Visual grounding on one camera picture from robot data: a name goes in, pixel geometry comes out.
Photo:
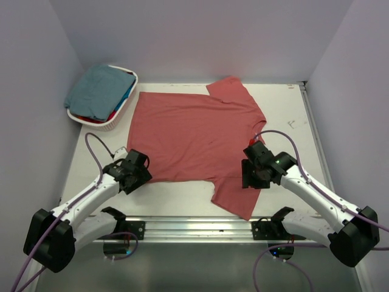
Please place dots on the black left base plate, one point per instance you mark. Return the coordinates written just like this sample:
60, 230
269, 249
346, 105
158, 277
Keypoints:
135, 227

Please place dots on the blue t shirt in basket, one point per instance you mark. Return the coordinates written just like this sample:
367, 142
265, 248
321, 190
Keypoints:
125, 96

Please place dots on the aluminium mounting rail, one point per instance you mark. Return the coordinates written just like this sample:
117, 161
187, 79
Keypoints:
198, 230

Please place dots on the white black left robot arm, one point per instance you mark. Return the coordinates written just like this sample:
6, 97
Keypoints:
55, 236

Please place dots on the salmon pink t shirt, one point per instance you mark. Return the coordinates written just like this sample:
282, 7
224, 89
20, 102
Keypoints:
200, 137

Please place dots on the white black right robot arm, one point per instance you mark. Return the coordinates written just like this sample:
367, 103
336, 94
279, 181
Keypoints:
347, 230

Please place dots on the teal t shirt in basket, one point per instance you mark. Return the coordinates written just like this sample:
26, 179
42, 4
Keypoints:
98, 91

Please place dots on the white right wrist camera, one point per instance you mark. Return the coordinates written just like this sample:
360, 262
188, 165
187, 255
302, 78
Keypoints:
253, 141

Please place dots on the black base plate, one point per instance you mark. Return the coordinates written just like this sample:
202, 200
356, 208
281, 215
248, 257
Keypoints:
135, 227
266, 229

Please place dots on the white perforated laundry basket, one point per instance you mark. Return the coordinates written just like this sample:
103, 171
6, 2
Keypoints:
107, 126

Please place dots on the red t shirt in basket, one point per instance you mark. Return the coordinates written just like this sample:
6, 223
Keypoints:
88, 119

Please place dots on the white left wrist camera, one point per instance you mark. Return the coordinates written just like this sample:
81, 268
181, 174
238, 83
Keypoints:
120, 153

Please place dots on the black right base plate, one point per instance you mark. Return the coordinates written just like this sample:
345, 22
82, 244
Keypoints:
266, 229

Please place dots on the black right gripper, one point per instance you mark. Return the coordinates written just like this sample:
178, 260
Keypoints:
247, 180

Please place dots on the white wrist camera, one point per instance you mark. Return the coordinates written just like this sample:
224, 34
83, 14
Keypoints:
253, 141
120, 153

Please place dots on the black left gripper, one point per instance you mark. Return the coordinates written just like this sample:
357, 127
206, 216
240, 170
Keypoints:
144, 176

